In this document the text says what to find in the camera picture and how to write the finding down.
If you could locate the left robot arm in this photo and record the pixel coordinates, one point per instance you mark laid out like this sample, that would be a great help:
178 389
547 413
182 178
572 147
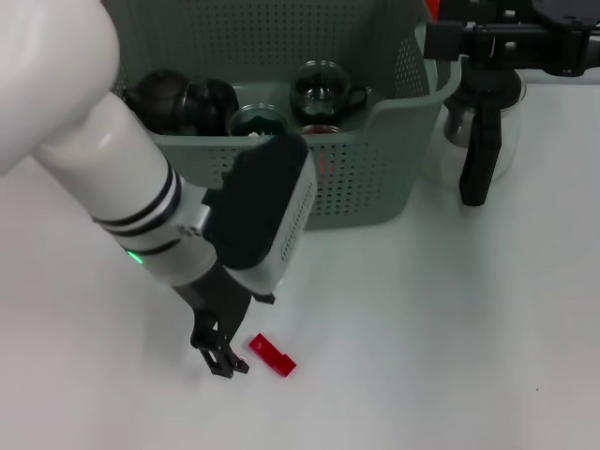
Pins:
94 140

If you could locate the glass teacup with black holder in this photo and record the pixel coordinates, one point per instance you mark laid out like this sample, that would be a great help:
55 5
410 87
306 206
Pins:
321 129
260 122
319 100
213 105

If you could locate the grey perforated storage basket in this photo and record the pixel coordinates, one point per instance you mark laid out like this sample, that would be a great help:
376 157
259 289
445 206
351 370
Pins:
365 187

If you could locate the dark red toy brick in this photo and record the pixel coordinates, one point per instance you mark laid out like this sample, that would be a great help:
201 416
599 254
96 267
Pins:
272 354

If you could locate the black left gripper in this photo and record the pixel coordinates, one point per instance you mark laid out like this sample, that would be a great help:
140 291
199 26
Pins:
215 300

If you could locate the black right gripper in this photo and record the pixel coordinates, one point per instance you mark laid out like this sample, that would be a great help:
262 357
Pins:
569 33

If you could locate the orange wedge toy brick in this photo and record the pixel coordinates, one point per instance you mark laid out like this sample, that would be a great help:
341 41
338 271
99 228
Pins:
323 161

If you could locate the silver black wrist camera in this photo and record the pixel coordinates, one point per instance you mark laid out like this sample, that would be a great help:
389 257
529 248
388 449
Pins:
267 211

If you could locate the black clay teapot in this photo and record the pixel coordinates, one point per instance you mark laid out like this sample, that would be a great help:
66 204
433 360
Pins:
157 100

